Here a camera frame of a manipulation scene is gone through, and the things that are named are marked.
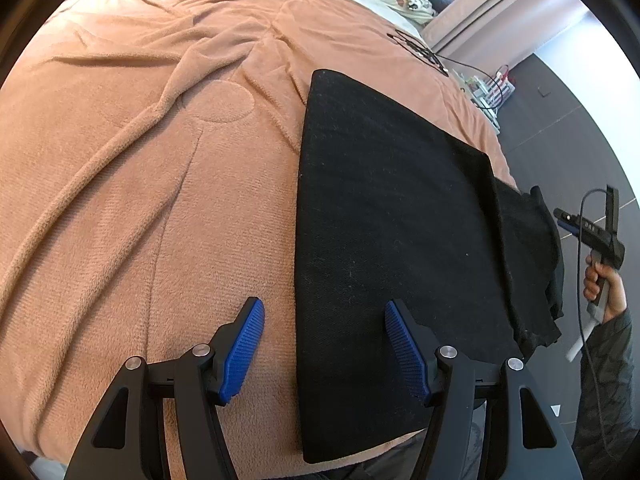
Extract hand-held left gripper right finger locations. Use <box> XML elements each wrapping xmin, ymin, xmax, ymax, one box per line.
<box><xmin>384</xmin><ymin>299</ymin><xmax>583</xmax><ymax>480</ymax></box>

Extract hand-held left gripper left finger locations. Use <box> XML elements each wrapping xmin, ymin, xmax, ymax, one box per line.
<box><xmin>65</xmin><ymin>296</ymin><xmax>266</xmax><ymax>480</ymax></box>

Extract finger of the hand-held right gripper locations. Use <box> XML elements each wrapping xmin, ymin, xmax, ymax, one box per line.
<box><xmin>552</xmin><ymin>207</ymin><xmax>586</xmax><ymax>238</ymax></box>

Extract black pants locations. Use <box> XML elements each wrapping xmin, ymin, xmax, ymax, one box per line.
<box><xmin>295</xmin><ymin>69</ymin><xmax>566</xmax><ymax>465</ymax></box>

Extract person's right hand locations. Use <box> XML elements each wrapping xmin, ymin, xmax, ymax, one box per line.
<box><xmin>582</xmin><ymin>255</ymin><xmax>628</xmax><ymax>326</ymax></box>

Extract white nightstand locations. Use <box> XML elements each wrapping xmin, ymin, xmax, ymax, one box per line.
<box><xmin>470</xmin><ymin>95</ymin><xmax>516</xmax><ymax>133</ymax></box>

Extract white red rack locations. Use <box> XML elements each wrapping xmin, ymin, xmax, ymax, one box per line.
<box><xmin>460</xmin><ymin>65</ymin><xmax>516</xmax><ymax>111</ymax></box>

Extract orange fleece blanket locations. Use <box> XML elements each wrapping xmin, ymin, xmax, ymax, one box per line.
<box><xmin>0</xmin><ymin>0</ymin><xmax>518</xmax><ymax>480</ymax></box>

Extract beige curtain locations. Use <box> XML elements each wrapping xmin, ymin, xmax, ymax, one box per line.
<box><xmin>420</xmin><ymin>0</ymin><xmax>591</xmax><ymax>68</ymax></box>

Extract black cables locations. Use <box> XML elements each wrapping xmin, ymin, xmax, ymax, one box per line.
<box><xmin>387</xmin><ymin>30</ymin><xmax>501</xmax><ymax>81</ymax></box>

